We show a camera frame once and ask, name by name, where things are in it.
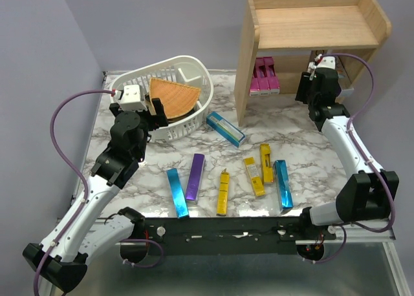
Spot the purple toothpaste box with cloud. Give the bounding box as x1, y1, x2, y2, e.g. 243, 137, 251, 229
336, 57, 354, 98

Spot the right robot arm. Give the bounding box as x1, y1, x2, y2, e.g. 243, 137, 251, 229
296, 67, 399, 239

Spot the white plastic basket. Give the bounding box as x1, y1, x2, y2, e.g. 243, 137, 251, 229
109, 55, 213, 142

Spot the wooden two-tier shelf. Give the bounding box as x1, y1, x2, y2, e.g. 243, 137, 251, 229
234, 0, 392, 125

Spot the black base bar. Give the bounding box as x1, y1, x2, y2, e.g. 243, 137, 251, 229
146, 217, 336, 255

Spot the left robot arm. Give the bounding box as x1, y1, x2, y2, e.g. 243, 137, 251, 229
23, 98, 168, 295

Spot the silver toothpaste box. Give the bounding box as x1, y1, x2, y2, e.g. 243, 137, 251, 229
334, 74, 344, 103

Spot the pink toothpaste box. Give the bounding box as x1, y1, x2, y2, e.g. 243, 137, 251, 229
255, 58, 270, 96
263, 57, 280, 94
249, 69, 260, 96

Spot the blue green toothpaste box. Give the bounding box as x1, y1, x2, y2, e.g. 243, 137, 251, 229
206, 112, 246, 147

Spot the yellow toothpaste box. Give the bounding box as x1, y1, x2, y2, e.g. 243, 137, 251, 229
259, 143, 274, 184
216, 169, 230, 217
244, 157, 265, 198

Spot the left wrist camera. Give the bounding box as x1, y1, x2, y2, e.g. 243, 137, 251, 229
113, 85, 148, 112

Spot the metallic blue toothpaste box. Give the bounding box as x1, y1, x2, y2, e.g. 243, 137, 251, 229
274, 160, 294, 210
166, 168, 189, 218

